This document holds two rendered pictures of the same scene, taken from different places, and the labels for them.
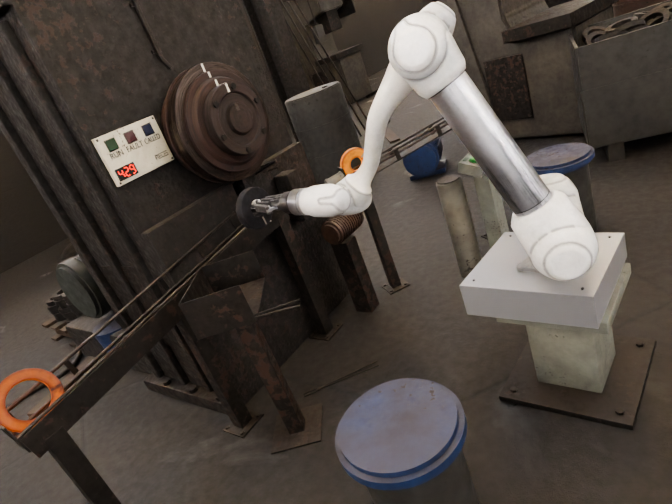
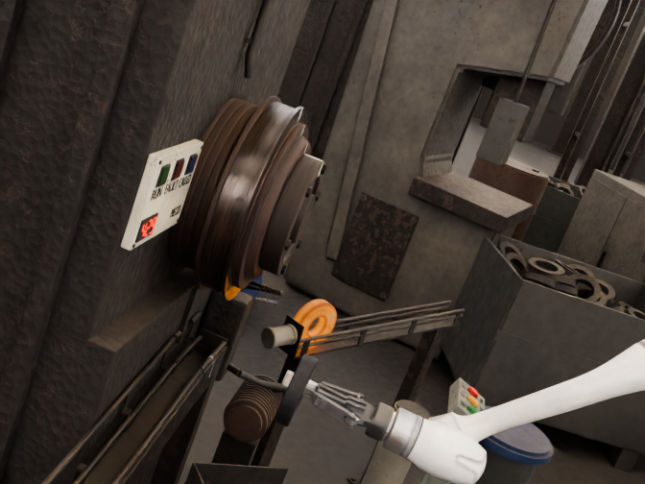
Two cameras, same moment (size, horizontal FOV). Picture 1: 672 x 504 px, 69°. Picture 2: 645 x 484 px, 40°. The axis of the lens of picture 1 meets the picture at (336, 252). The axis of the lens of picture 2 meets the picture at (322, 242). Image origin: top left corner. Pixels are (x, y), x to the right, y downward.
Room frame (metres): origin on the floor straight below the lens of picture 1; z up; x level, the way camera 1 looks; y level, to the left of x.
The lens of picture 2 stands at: (0.44, 1.33, 1.61)
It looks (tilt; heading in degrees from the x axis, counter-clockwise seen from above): 15 degrees down; 321
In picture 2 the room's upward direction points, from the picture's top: 21 degrees clockwise
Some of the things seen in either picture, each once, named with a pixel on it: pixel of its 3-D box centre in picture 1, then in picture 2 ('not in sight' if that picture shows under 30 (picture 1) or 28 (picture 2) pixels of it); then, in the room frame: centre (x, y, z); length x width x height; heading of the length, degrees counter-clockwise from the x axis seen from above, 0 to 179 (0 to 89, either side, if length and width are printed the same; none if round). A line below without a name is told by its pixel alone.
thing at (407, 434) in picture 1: (419, 481); not in sight; (0.90, 0.01, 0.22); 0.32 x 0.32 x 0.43
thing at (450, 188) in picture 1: (460, 227); (383, 478); (2.14, -0.61, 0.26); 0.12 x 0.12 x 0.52
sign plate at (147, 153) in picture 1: (135, 150); (165, 191); (1.90, 0.56, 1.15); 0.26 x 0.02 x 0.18; 136
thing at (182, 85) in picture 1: (221, 123); (254, 200); (2.07, 0.25, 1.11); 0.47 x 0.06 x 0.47; 136
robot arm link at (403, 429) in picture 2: (300, 201); (400, 431); (1.57, 0.05, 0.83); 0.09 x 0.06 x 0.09; 137
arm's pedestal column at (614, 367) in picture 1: (571, 336); not in sight; (1.27, -0.63, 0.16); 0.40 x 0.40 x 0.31; 43
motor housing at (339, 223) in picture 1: (355, 259); (230, 467); (2.22, -0.08, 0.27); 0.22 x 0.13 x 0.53; 136
